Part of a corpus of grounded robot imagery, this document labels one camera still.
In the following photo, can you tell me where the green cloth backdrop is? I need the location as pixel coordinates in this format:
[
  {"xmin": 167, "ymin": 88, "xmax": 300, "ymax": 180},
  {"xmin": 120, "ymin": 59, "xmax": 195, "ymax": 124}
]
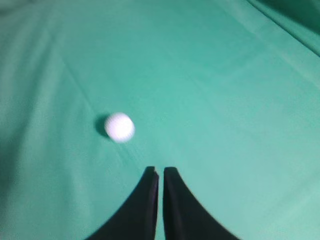
[{"xmin": 0, "ymin": 0, "xmax": 320, "ymax": 240}]

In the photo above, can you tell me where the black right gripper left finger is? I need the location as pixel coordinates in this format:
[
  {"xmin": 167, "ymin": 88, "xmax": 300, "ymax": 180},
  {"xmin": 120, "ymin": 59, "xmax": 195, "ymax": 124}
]
[{"xmin": 87, "ymin": 166, "xmax": 159, "ymax": 240}]

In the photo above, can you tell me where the white dimpled golf ball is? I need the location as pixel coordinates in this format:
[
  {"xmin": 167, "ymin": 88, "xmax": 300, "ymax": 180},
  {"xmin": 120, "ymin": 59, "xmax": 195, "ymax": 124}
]
[{"xmin": 104, "ymin": 112, "xmax": 136, "ymax": 143}]

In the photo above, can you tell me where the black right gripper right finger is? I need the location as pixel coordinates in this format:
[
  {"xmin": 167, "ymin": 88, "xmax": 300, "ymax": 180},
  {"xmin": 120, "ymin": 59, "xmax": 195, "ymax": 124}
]
[{"xmin": 162, "ymin": 167, "xmax": 237, "ymax": 240}]

